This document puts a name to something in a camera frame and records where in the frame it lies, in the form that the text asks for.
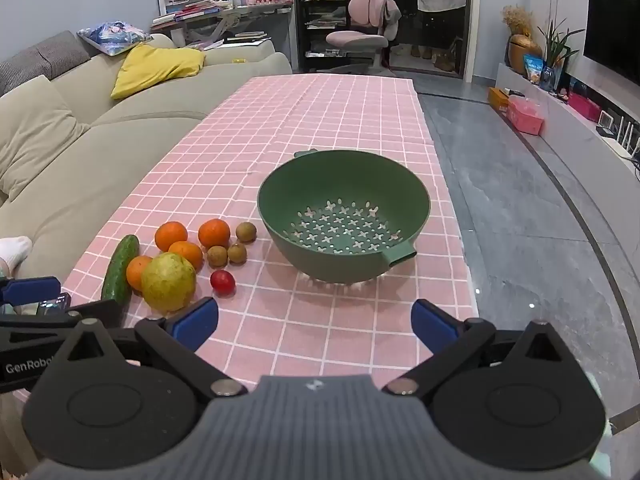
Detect green potted plant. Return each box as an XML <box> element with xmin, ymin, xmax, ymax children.
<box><xmin>537</xmin><ymin>17</ymin><xmax>586</xmax><ymax>77</ymax></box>

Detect pink checked tablecloth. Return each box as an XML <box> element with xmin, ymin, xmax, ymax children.
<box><xmin>12</xmin><ymin>75</ymin><xmax>481</xmax><ymax>403</ymax></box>

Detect beige sofa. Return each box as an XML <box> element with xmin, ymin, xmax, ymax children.
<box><xmin>0</xmin><ymin>30</ymin><xmax>293</xmax><ymax>283</ymax></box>

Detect pink office chair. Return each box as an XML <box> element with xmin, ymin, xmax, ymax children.
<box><xmin>325</xmin><ymin>0</ymin><xmax>402</xmax><ymax>68</ymax></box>

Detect pink box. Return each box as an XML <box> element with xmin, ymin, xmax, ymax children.
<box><xmin>507</xmin><ymin>96</ymin><xmax>544</xmax><ymax>136</ymax></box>

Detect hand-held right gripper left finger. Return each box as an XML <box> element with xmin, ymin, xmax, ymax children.
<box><xmin>50</xmin><ymin>297</ymin><xmax>248</xmax><ymax>401</ymax></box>

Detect gold vase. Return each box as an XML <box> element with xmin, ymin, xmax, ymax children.
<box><xmin>507</xmin><ymin>34</ymin><xmax>543</xmax><ymax>76</ymax></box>

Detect orange mandarin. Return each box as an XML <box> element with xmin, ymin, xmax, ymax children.
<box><xmin>126</xmin><ymin>255</ymin><xmax>153</xmax><ymax>293</ymax></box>
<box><xmin>155</xmin><ymin>221</ymin><xmax>189</xmax><ymax>252</ymax></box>
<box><xmin>168</xmin><ymin>241</ymin><xmax>204</xmax><ymax>272</ymax></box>
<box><xmin>198</xmin><ymin>218</ymin><xmax>231</xmax><ymax>250</ymax></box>

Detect red cherry tomato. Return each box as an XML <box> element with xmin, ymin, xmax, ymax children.
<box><xmin>210</xmin><ymin>270</ymin><xmax>236</xmax><ymax>295</ymax></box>

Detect grey sofa cushion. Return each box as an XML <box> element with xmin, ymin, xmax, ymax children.
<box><xmin>0</xmin><ymin>30</ymin><xmax>93</xmax><ymax>97</ymax></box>

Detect yellow pillow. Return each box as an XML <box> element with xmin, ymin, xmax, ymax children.
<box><xmin>110</xmin><ymin>44</ymin><xmax>207</xmax><ymax>100</ymax></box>

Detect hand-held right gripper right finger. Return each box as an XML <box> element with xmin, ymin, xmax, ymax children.
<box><xmin>382</xmin><ymin>299</ymin><xmax>576</xmax><ymax>401</ymax></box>

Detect grey stone television console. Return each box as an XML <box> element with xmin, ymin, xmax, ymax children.
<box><xmin>497</xmin><ymin>62</ymin><xmax>640</xmax><ymax>281</ymax></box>

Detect black television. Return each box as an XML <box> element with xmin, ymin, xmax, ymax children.
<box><xmin>584</xmin><ymin>0</ymin><xmax>640</xmax><ymax>83</ymax></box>

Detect brown shoes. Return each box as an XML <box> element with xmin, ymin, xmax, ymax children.
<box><xmin>410</xmin><ymin>45</ymin><xmax>457</xmax><ymax>72</ymax></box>

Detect blue printed pillow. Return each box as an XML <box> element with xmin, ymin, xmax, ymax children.
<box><xmin>77</xmin><ymin>21</ymin><xmax>153</xmax><ymax>56</ymax></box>

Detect magenta box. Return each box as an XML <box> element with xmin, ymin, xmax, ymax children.
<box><xmin>567</xmin><ymin>91</ymin><xmax>601</xmax><ymax>122</ymax></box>

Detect green colander bowl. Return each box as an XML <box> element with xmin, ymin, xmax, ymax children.
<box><xmin>257</xmin><ymin>148</ymin><xmax>431</xmax><ymax>281</ymax></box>

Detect cluttered white desk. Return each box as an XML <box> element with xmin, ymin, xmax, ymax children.
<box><xmin>150</xmin><ymin>2</ymin><xmax>293</xmax><ymax>52</ymax></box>

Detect black notebook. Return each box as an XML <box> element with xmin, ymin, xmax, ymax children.
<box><xmin>222</xmin><ymin>31</ymin><xmax>268</xmax><ymax>46</ymax></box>

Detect green cucumber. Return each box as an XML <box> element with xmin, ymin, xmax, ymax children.
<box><xmin>101</xmin><ymin>235</ymin><xmax>141</xmax><ymax>306</ymax></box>

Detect person's white sock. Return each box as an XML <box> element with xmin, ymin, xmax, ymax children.
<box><xmin>0</xmin><ymin>236</ymin><xmax>33</xmax><ymax>277</ymax></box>

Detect beige sofa cushion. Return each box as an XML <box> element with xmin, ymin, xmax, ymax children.
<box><xmin>0</xmin><ymin>75</ymin><xmax>92</xmax><ymax>202</ymax></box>

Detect black shelf cabinet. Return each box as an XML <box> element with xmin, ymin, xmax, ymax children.
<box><xmin>292</xmin><ymin>0</ymin><xmax>352</xmax><ymax>73</ymax></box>

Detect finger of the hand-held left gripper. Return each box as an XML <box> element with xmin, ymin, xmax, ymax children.
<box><xmin>0</xmin><ymin>294</ymin><xmax>126</xmax><ymax>346</ymax></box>
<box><xmin>0</xmin><ymin>276</ymin><xmax>62</xmax><ymax>307</ymax></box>

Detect white router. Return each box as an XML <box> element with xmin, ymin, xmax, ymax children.
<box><xmin>605</xmin><ymin>115</ymin><xmax>640</xmax><ymax>161</ymax></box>

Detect dried flower bunch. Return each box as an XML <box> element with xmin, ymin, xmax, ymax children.
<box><xmin>502</xmin><ymin>5</ymin><xmax>531</xmax><ymax>36</ymax></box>

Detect orange box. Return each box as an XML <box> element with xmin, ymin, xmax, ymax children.
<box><xmin>488</xmin><ymin>87</ymin><xmax>523</xmax><ymax>111</ymax></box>

